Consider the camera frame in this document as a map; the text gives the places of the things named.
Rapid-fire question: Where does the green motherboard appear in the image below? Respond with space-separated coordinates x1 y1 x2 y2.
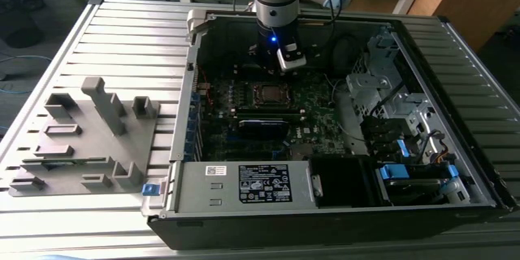
195 65 359 163

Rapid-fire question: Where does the grey chipset heatsink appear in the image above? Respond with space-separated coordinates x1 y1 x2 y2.
291 143 315 156

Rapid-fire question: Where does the CPU socket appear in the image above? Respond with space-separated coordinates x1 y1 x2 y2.
252 82 293 108

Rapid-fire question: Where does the coloured wire bundle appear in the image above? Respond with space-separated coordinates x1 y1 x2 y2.
429 147 456 166

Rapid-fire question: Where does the black office chair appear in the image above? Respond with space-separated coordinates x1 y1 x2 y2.
0 0 47 49

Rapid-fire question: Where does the grey parts rack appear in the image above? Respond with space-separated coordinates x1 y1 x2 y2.
7 77 161 197

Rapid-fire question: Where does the grey case latch handle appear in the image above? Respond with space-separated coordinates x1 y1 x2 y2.
185 9 216 43

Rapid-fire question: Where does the black graphics card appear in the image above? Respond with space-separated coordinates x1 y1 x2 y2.
237 118 291 141

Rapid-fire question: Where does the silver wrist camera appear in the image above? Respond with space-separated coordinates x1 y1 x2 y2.
276 43 308 74

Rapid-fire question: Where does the thin grey wire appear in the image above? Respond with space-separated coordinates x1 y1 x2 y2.
329 79 347 104
340 125 369 142

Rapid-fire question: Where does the metal socket cover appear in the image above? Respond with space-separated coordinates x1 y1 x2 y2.
255 83 291 105

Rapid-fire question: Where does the silver power supply unit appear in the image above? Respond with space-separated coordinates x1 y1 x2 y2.
176 161 317 212

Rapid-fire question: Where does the thick black cable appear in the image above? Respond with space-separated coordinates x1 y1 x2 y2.
331 33 365 74

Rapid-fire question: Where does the blue floor cable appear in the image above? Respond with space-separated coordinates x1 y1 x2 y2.
0 55 53 94

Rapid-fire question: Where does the blue disk carrier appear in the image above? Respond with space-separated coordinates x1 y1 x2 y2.
389 138 409 158
376 164 460 206

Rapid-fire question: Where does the silver metal drive cage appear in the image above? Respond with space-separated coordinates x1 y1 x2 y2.
344 25 464 166

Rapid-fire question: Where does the black plastic bay block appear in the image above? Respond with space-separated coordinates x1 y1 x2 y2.
359 116 412 159

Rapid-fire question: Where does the black hard disk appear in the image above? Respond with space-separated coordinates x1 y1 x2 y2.
384 179 444 206

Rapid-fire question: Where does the black open PC case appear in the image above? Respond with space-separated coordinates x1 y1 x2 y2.
140 9 520 251

